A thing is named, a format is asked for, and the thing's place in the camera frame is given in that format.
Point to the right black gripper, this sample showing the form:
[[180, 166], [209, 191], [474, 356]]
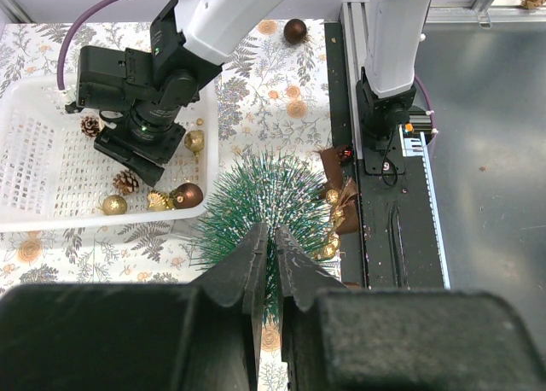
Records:
[[139, 95]]

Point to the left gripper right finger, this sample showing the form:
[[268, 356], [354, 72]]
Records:
[[338, 338]]

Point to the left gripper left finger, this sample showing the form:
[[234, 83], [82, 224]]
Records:
[[201, 335]]

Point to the small pine cone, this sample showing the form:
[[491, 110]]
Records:
[[126, 183]]

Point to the white plastic basket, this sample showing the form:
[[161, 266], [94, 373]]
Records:
[[51, 175]]

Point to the small green christmas tree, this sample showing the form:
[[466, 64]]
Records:
[[274, 190]]

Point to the brown shiny bauble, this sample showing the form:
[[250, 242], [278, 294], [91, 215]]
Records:
[[295, 31]]

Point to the small gold bauble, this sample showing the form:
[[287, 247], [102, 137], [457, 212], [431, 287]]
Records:
[[114, 205], [194, 141]]

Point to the gold ridged ornament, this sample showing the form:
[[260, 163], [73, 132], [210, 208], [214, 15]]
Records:
[[159, 201]]

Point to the floral patterned table mat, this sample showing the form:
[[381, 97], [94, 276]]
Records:
[[268, 97]]

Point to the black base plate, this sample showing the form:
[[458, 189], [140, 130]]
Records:
[[399, 248]]

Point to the white slotted cable duct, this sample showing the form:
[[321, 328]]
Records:
[[417, 147]]

